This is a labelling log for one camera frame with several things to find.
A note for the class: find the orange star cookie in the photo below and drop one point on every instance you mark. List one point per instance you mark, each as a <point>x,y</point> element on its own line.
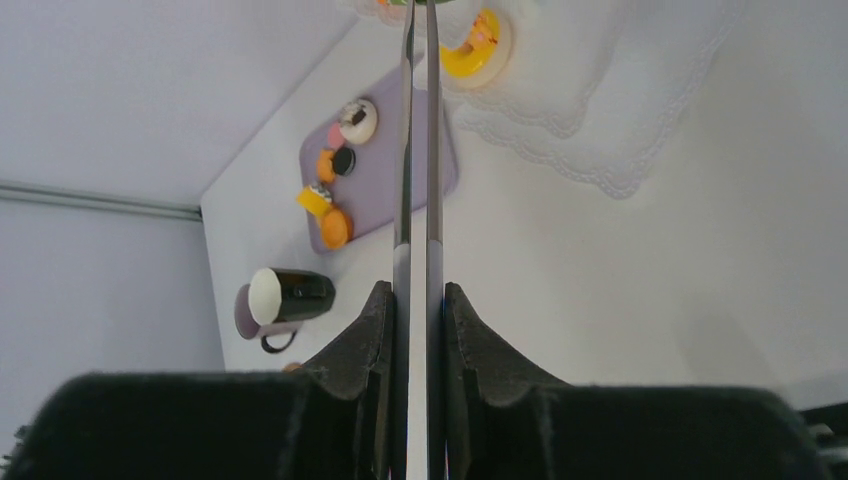
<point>324,166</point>

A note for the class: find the yellow frosted donut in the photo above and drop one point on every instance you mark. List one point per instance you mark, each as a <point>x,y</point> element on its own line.
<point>484,53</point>

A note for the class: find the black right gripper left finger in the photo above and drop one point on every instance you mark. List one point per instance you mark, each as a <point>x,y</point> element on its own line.
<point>327,419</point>

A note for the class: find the lavender serving tray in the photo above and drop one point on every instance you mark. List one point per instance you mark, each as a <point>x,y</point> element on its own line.
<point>368,193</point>

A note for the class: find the purple mug black handle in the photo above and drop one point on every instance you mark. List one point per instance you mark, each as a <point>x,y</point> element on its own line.
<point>250,329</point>

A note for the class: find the orange egg tart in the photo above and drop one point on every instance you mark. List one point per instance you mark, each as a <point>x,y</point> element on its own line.
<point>336,229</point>

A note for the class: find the white chocolate drizzled donut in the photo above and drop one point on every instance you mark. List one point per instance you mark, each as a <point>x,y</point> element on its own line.
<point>358,121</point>

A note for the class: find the black sandwich cookie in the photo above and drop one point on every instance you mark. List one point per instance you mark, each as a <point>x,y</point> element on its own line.
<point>343,161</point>

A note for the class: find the yellow cheese cake wedge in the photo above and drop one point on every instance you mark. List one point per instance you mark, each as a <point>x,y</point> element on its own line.
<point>316,199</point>

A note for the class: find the black mug white inside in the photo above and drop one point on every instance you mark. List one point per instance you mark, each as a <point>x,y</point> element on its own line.
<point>285,295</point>

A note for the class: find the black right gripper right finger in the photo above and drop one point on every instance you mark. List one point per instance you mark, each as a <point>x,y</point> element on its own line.
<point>507,418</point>

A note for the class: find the white three tier stand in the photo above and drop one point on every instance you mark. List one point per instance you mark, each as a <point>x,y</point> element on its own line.
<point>592,89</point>

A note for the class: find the woven rattan coaster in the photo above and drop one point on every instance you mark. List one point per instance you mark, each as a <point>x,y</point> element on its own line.
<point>291,367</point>

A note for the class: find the aluminium frame post left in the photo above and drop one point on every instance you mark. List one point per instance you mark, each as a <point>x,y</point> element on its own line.
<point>70,198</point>

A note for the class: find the pink macaron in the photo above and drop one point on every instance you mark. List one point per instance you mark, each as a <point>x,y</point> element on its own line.
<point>335,138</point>

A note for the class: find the steel white serving tongs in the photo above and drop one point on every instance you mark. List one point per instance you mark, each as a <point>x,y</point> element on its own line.
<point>419,428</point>

